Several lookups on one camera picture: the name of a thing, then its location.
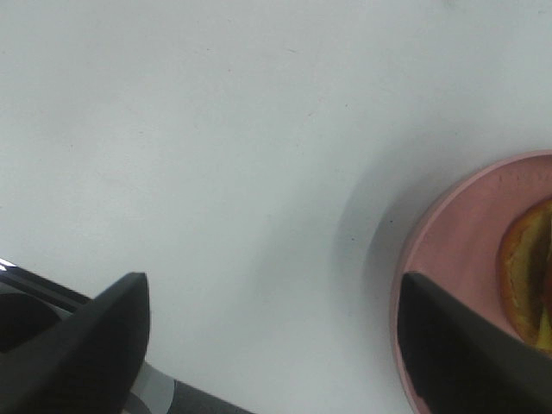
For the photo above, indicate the burger with lettuce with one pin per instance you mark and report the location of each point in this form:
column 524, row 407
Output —
column 524, row 273

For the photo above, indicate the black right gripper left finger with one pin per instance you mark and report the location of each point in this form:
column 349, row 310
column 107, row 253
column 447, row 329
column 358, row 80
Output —
column 86, row 363

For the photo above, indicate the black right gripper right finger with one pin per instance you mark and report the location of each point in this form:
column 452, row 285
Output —
column 458, row 362

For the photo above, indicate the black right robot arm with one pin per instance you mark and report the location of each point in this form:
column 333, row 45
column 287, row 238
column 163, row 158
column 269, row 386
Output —
column 31, row 304

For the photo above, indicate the pink round plate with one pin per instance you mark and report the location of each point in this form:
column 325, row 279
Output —
column 456, row 242

